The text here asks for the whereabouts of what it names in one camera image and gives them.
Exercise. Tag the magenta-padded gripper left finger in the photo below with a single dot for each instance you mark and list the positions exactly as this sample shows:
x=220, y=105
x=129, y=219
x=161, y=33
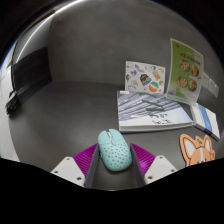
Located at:
x=68, y=170

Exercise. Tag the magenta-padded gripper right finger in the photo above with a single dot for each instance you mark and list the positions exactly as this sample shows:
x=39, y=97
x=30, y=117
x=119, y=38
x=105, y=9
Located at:
x=160, y=168

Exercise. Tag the mint green computer mouse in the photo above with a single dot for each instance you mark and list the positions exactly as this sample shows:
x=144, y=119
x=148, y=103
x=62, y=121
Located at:
x=115, y=151

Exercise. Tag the orange corgi-shaped mouse pad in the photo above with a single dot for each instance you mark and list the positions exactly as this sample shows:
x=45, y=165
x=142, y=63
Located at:
x=196, y=151

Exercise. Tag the grey striped book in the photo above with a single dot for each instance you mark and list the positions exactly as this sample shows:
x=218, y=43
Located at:
x=150, y=111

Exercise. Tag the white book with blue band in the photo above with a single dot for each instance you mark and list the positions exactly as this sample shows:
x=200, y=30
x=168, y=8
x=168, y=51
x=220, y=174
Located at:
x=206, y=121

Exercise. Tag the white sticker sheet card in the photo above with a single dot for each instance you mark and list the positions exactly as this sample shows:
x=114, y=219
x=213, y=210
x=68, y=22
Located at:
x=145, y=76

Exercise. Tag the green menu sign stand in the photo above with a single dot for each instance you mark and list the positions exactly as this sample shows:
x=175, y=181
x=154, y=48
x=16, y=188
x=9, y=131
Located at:
x=185, y=71

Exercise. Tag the black panel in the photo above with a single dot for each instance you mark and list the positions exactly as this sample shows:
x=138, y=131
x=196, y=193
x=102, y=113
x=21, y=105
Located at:
x=31, y=73

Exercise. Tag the white wall sockets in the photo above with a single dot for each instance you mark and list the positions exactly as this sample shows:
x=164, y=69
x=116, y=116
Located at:
x=213, y=88

